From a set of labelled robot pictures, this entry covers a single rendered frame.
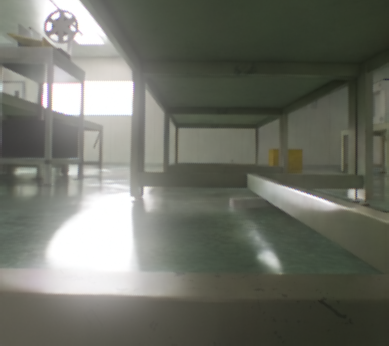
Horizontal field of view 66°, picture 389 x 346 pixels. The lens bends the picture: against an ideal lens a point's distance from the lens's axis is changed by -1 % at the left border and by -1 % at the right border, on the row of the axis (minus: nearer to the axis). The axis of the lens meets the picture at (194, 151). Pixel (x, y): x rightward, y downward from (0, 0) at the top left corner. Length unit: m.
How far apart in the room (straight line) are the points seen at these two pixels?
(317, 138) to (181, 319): 8.07
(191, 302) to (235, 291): 0.03
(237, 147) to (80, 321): 7.53
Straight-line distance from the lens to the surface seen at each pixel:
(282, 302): 0.20
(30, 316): 0.22
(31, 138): 2.69
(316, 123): 8.24
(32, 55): 2.75
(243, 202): 1.42
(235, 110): 3.00
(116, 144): 7.91
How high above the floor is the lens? 0.23
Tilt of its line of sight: 1 degrees up
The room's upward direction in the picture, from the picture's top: 1 degrees clockwise
